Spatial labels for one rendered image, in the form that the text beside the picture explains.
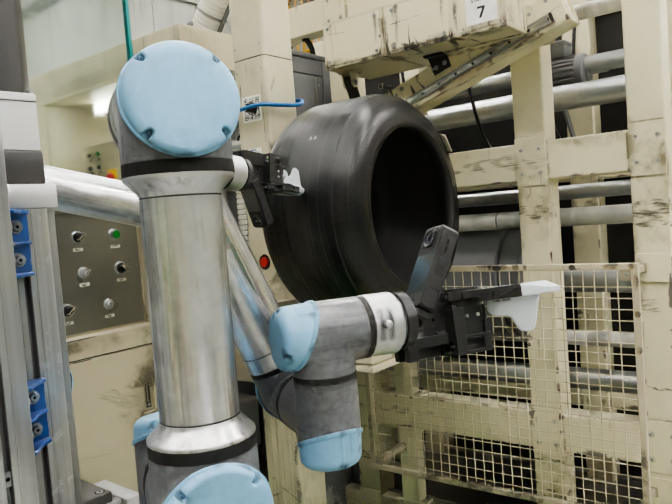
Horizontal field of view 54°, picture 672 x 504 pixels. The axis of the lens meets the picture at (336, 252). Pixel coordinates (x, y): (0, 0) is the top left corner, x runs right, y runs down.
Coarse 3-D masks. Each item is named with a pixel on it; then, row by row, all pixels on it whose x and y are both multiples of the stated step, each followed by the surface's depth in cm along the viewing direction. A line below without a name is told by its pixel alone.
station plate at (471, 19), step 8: (472, 0) 177; (480, 0) 175; (488, 0) 174; (496, 0) 173; (472, 8) 177; (480, 8) 176; (488, 8) 174; (496, 8) 173; (472, 16) 177; (480, 16) 176; (488, 16) 174; (496, 16) 173; (472, 24) 177
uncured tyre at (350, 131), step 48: (384, 96) 170; (288, 144) 166; (336, 144) 156; (384, 144) 201; (432, 144) 182; (336, 192) 153; (384, 192) 209; (432, 192) 201; (288, 240) 162; (336, 240) 154; (384, 240) 209; (288, 288) 172; (336, 288) 161; (384, 288) 162
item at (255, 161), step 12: (240, 156) 142; (252, 156) 142; (264, 156) 144; (252, 168) 139; (264, 168) 144; (276, 168) 147; (252, 180) 139; (264, 180) 144; (276, 180) 145; (264, 192) 147; (276, 192) 147
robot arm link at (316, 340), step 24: (288, 312) 74; (312, 312) 74; (336, 312) 75; (360, 312) 76; (288, 336) 72; (312, 336) 73; (336, 336) 74; (360, 336) 75; (288, 360) 73; (312, 360) 74; (336, 360) 74
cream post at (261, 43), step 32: (256, 0) 189; (256, 32) 190; (288, 32) 198; (256, 64) 191; (288, 64) 197; (288, 96) 197; (256, 128) 193; (256, 256) 198; (288, 448) 197; (288, 480) 198; (320, 480) 204
